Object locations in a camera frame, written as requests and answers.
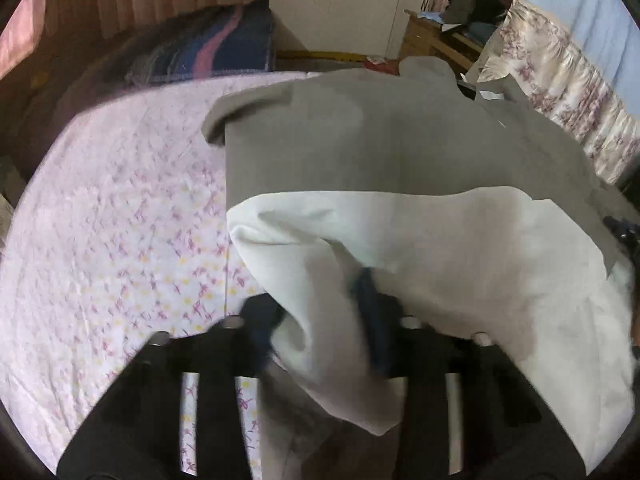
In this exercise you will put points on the white wardrobe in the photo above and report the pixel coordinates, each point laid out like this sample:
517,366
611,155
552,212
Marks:
340,5

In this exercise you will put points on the bed with pink floral sheet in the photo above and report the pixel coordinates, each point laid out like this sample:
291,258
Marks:
125,220

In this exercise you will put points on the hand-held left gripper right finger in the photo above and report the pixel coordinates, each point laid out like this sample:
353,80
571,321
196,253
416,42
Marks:
375,320

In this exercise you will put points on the striped blue pink blanket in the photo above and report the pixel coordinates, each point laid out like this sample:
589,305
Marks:
215,45

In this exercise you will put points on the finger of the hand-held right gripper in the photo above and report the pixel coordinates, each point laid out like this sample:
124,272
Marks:
625,235

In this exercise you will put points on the blue floral curtain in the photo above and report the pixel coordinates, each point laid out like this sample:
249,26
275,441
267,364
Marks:
565,70

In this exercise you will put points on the pile of dark clothes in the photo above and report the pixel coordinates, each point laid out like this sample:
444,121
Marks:
475,2

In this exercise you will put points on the wooden desk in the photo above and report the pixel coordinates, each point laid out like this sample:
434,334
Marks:
425,40

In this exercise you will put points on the khaki coat with white lining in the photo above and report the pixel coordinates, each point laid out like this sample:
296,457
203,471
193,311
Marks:
375,150

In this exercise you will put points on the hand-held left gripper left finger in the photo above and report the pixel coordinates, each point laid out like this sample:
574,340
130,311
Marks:
257,327

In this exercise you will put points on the red packet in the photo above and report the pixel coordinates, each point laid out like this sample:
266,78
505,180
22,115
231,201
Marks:
380,64

